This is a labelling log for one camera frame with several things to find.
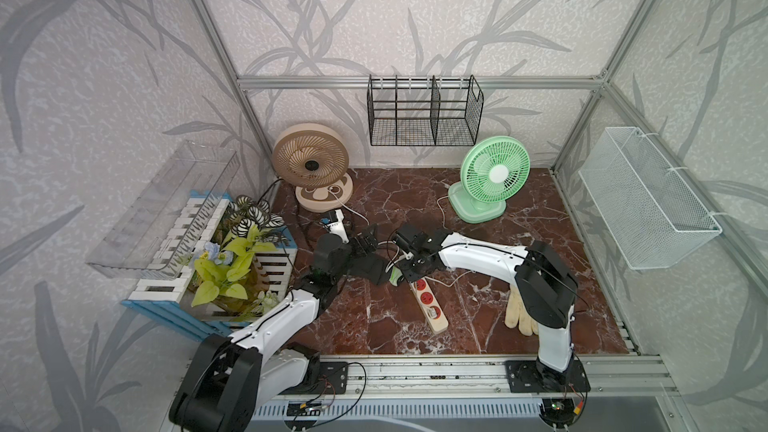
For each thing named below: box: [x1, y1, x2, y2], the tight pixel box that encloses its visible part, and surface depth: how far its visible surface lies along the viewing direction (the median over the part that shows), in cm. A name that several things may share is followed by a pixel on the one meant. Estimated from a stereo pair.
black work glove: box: [350, 253, 391, 285], surface depth 93 cm
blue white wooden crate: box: [120, 195, 297, 339], surface depth 68 cm
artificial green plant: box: [189, 195, 289, 322], surface depth 72 cm
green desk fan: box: [448, 136, 531, 224], surface depth 91 cm
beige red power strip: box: [409, 277, 449, 334], surface depth 84 cm
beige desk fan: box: [272, 123, 354, 212], surface depth 95 cm
